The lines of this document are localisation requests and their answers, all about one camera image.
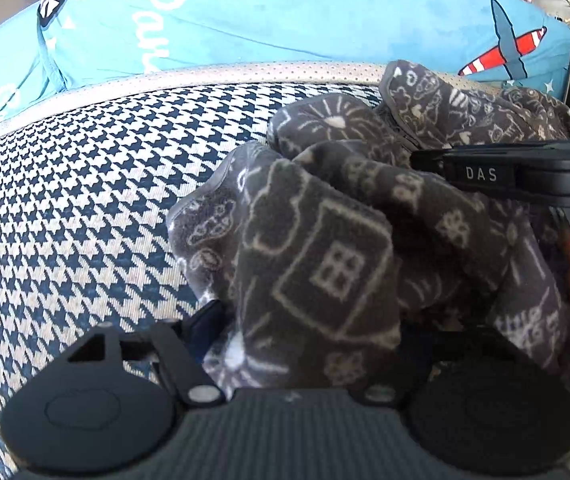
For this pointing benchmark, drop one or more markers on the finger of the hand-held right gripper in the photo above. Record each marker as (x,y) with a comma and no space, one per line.
(427,162)

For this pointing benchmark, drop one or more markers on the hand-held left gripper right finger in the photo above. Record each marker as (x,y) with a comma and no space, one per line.
(385,394)

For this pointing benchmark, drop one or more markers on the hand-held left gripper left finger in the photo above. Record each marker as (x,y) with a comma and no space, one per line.
(205,322)

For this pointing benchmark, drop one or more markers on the grey patterned fleece garment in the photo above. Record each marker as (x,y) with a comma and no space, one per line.
(340,220)

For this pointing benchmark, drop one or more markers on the houndstooth sofa seat cover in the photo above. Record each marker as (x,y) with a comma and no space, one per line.
(65,210)

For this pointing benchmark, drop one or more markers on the blue printed sofa blanket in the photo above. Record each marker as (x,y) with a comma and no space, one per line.
(265,20)

